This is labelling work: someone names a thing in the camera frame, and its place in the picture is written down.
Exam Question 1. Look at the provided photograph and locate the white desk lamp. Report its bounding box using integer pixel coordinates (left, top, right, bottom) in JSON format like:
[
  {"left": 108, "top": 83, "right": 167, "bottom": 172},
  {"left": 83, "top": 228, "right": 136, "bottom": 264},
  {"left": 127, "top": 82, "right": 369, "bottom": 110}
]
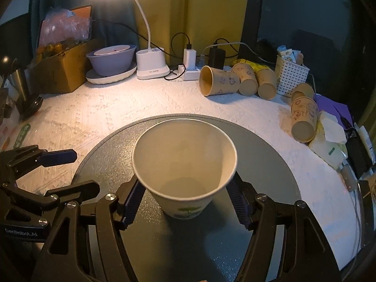
[{"left": 94, "top": 0, "right": 171, "bottom": 80}]

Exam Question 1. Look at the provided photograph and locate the orange flat box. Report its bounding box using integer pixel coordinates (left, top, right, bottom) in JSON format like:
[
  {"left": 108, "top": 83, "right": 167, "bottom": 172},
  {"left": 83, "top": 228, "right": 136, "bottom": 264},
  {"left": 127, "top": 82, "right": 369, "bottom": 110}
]
[{"left": 70, "top": 5, "right": 94, "bottom": 22}]

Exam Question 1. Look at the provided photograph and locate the white charger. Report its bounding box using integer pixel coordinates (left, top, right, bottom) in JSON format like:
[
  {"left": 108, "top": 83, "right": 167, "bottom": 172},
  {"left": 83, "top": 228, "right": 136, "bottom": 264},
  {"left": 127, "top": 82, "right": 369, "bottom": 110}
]
[{"left": 183, "top": 43, "right": 196, "bottom": 71}]

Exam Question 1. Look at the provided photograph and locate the metal flask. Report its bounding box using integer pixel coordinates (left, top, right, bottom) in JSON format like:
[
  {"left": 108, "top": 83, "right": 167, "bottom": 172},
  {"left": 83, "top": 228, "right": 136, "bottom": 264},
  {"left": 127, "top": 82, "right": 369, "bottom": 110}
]
[{"left": 6, "top": 67, "right": 30, "bottom": 104}]

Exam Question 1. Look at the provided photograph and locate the white tissue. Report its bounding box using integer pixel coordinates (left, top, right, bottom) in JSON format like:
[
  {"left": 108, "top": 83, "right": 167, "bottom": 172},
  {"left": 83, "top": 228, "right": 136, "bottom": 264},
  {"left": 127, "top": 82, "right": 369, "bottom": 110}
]
[{"left": 315, "top": 110, "right": 348, "bottom": 144}]

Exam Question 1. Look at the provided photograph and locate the purple bowl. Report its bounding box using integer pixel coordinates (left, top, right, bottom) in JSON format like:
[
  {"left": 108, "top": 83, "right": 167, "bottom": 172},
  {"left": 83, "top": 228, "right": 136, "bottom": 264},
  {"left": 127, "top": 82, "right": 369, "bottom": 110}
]
[{"left": 86, "top": 45, "right": 137, "bottom": 76}]

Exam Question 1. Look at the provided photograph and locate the black power adapter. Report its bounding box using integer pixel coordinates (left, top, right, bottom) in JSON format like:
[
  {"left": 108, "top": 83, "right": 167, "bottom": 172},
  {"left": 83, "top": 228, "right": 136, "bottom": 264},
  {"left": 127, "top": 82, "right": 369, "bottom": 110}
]
[{"left": 208, "top": 46, "right": 226, "bottom": 69}]

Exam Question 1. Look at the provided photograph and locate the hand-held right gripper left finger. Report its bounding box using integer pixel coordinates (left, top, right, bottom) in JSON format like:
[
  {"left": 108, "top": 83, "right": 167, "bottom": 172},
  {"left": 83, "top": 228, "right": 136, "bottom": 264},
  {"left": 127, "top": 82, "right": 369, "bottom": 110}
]
[{"left": 31, "top": 175, "right": 145, "bottom": 282}]

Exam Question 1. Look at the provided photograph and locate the clear bag green print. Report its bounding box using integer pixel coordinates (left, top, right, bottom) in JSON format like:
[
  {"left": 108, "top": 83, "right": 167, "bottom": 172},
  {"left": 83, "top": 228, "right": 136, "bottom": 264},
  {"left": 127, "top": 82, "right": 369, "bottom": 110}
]
[{"left": 308, "top": 139, "right": 349, "bottom": 170}]

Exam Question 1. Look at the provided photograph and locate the grey round turntable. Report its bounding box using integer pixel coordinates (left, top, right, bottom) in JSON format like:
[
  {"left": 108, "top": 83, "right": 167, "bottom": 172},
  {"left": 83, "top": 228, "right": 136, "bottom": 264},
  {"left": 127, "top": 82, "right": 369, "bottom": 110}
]
[{"left": 72, "top": 113, "right": 302, "bottom": 282}]

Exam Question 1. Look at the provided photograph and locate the white textured table cover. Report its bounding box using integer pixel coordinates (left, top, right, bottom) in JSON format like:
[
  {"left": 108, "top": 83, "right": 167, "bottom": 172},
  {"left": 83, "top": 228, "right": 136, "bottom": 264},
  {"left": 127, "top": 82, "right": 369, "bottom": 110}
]
[{"left": 0, "top": 75, "right": 368, "bottom": 271}]

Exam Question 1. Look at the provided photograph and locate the green plastic ruler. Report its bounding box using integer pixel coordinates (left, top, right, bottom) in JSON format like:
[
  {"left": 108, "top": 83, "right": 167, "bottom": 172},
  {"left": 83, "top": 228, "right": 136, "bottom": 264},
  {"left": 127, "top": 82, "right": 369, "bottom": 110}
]
[{"left": 13, "top": 122, "right": 31, "bottom": 148}]

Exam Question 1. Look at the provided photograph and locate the bundle of small packets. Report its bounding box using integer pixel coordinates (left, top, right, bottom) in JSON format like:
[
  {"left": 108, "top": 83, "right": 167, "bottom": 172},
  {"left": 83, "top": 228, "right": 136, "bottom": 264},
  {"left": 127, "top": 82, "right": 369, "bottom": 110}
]
[{"left": 277, "top": 45, "right": 305, "bottom": 65}]

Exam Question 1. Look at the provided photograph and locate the black box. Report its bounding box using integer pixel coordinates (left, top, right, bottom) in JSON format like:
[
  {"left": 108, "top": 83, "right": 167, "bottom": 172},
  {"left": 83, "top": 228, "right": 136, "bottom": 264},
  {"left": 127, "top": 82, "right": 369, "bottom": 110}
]
[{"left": 346, "top": 133, "right": 374, "bottom": 178}]

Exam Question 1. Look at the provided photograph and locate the purple cloth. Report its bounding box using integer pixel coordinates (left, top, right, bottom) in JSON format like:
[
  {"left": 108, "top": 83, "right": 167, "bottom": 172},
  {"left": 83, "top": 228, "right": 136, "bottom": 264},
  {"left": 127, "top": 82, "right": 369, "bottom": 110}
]
[{"left": 314, "top": 92, "right": 353, "bottom": 125}]

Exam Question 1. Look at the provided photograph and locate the cardboard box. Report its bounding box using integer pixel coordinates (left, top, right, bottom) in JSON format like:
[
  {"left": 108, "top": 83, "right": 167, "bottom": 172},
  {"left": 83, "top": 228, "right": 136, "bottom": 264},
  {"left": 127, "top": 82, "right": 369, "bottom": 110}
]
[{"left": 29, "top": 38, "right": 105, "bottom": 94}]

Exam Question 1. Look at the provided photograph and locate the white plastic basket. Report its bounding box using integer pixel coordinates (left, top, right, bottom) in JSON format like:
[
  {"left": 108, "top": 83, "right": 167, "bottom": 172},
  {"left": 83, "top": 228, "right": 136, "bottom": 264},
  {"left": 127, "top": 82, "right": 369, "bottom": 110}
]
[{"left": 274, "top": 54, "right": 311, "bottom": 97}]

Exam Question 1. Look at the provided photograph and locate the white paper cup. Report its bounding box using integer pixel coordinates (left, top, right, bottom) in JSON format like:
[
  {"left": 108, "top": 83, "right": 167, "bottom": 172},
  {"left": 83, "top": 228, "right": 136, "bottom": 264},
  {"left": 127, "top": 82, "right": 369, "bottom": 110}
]
[{"left": 132, "top": 118, "right": 238, "bottom": 220}]

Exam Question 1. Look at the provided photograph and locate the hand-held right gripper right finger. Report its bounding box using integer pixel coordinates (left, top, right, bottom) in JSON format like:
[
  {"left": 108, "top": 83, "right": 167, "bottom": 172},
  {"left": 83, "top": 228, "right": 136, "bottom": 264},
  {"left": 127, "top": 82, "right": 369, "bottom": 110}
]
[{"left": 226, "top": 174, "right": 343, "bottom": 282}]

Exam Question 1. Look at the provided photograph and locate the white power strip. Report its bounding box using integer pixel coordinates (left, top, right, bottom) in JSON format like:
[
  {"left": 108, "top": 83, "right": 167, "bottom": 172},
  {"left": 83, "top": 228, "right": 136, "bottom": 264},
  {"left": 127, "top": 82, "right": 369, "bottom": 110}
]
[{"left": 170, "top": 65, "right": 207, "bottom": 82}]

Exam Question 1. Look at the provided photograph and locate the yellow packet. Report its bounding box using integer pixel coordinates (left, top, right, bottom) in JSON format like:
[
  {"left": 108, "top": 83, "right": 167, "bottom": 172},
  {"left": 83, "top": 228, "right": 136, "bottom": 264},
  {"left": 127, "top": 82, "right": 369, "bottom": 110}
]
[{"left": 232, "top": 59, "right": 275, "bottom": 73}]

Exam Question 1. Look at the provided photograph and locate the black cable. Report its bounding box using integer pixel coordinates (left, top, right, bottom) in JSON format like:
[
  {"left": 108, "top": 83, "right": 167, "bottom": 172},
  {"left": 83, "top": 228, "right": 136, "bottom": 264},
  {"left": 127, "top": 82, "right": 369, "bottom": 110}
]
[{"left": 93, "top": 19, "right": 193, "bottom": 81}]

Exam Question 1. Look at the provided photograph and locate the pile of oranges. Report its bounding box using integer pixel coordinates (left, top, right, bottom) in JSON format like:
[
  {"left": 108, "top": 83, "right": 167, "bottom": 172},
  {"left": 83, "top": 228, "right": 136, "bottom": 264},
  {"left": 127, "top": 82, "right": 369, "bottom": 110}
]
[{"left": 35, "top": 42, "right": 71, "bottom": 57}]

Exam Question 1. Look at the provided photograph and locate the black round lid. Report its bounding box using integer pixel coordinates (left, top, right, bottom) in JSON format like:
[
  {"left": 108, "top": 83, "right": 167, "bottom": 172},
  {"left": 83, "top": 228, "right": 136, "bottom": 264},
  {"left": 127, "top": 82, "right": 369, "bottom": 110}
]
[{"left": 24, "top": 96, "right": 44, "bottom": 116}]

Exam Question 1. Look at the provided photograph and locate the white purple-rimmed plate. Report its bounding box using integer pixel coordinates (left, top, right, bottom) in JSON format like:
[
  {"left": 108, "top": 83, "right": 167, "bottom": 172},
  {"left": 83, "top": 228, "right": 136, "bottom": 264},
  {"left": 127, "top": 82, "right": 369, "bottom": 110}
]
[{"left": 86, "top": 62, "right": 138, "bottom": 85}]

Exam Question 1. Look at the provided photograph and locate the white lid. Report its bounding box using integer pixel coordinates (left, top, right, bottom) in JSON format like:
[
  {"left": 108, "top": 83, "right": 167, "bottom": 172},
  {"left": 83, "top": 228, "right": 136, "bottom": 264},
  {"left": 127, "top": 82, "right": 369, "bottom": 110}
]
[{"left": 94, "top": 45, "right": 131, "bottom": 56}]

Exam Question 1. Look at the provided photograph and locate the yellow curtain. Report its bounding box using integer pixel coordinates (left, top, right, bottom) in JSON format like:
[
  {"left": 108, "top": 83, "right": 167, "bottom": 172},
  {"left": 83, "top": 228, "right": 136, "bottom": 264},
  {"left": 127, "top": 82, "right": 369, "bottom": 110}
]
[{"left": 129, "top": 0, "right": 251, "bottom": 67}]

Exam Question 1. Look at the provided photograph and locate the clear plastic bag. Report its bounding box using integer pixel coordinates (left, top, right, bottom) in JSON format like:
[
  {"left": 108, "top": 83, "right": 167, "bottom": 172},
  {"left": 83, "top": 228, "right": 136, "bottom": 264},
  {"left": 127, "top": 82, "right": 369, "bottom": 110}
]
[{"left": 39, "top": 7, "right": 92, "bottom": 47}]

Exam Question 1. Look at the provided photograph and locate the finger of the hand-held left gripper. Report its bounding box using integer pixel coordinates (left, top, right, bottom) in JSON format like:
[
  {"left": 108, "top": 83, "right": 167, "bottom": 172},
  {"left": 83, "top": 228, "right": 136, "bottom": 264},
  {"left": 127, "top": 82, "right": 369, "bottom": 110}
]
[
  {"left": 0, "top": 145, "right": 78, "bottom": 183},
  {"left": 0, "top": 180, "right": 100, "bottom": 227}
]

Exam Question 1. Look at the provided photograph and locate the brown printed paper cup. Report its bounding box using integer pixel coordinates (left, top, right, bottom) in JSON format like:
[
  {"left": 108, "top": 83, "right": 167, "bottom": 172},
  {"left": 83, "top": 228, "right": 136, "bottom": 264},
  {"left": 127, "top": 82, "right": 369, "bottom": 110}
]
[
  {"left": 199, "top": 65, "right": 241, "bottom": 97},
  {"left": 290, "top": 96, "right": 319, "bottom": 143},
  {"left": 255, "top": 68, "right": 278, "bottom": 100},
  {"left": 290, "top": 83, "right": 315, "bottom": 104},
  {"left": 231, "top": 63, "right": 259, "bottom": 96}
]

